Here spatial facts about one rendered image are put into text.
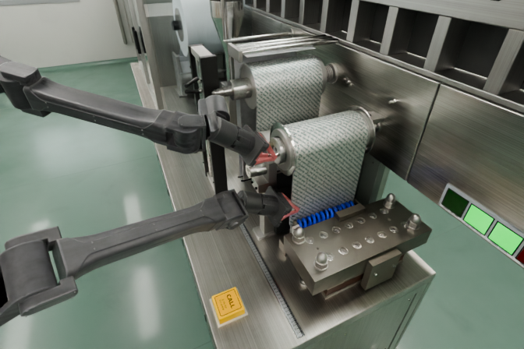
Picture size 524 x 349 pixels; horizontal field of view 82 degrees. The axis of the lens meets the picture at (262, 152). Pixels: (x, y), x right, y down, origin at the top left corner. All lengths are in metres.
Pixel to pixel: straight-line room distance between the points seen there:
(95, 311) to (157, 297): 0.34
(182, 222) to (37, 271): 0.24
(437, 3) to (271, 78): 0.44
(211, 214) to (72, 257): 0.26
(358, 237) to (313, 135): 0.32
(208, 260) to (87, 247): 0.50
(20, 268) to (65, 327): 1.62
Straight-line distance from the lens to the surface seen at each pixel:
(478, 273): 2.47
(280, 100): 0.96
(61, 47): 6.31
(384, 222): 0.98
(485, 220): 0.85
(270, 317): 0.90
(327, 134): 0.82
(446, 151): 0.86
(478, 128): 0.80
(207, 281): 0.96
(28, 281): 0.55
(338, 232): 0.91
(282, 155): 0.78
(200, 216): 0.66
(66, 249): 0.57
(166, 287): 2.08
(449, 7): 0.83
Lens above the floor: 1.70
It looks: 34 degrees down
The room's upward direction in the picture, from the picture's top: straight up
